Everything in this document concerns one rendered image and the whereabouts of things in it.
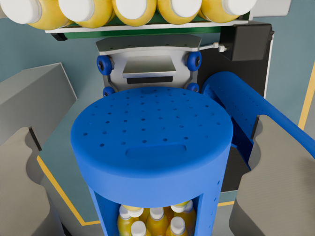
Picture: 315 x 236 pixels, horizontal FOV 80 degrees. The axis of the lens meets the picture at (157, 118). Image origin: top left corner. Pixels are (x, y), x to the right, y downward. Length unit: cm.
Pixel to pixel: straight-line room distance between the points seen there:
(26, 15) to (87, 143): 19
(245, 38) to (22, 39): 145
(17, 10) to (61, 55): 123
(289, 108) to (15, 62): 219
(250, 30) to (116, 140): 32
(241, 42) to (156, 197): 33
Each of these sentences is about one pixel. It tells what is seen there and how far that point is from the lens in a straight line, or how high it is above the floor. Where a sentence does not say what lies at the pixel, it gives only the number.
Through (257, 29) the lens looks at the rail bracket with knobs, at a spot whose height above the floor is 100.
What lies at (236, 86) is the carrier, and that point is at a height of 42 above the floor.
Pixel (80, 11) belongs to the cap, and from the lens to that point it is 30.
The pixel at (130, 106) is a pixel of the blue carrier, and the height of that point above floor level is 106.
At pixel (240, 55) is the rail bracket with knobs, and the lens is 44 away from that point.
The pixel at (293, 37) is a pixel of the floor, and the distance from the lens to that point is 173.
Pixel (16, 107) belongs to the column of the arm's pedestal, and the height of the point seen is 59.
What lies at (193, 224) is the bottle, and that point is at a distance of 67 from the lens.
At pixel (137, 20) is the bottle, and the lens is 32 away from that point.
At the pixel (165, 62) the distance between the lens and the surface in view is 42.
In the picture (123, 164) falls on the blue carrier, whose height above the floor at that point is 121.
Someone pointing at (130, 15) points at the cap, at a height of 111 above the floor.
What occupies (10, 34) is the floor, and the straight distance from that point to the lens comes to 168.
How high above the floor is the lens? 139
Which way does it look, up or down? 58 degrees down
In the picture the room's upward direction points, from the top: 176 degrees clockwise
